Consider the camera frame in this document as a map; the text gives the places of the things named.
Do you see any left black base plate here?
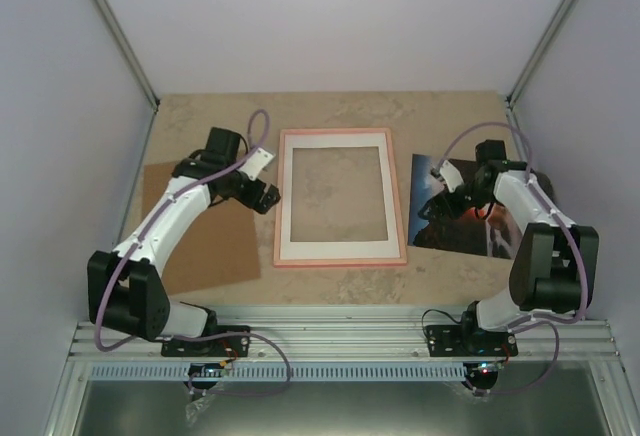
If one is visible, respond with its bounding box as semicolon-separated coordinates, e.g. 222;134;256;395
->
161;325;251;359

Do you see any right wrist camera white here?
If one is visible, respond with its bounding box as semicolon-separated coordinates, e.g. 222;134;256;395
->
430;160;464;193

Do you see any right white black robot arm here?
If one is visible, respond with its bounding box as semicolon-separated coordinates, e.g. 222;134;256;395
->
419;140;599;356

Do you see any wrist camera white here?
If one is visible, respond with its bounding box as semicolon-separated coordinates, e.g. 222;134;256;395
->
430;160;464;193
239;147;275;181

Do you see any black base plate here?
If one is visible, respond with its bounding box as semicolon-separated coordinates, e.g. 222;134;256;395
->
421;309;519;359
161;325;251;359

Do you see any grey slotted cable duct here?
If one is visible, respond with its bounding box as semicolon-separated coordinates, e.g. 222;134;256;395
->
88;362;466;383

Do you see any aluminium rail base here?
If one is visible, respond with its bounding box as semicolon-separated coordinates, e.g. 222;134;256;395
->
42;100;636;436

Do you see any brown cardboard backing board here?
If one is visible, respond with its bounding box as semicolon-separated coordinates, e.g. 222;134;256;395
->
142;160;264;295

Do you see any pink wooden picture frame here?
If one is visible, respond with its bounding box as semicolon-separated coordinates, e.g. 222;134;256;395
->
272;127;409;270

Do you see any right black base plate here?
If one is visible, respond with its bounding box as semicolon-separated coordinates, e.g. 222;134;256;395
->
421;309;519;359

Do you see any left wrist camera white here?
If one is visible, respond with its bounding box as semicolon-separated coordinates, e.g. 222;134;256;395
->
239;147;275;181

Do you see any sunset landscape photo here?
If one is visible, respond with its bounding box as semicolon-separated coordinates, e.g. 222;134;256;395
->
407;154;522;259

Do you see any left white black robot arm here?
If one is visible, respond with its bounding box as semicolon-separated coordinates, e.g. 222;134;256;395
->
87;128;280;355

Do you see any white mat board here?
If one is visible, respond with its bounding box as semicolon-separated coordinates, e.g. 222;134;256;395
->
278;133;402;261

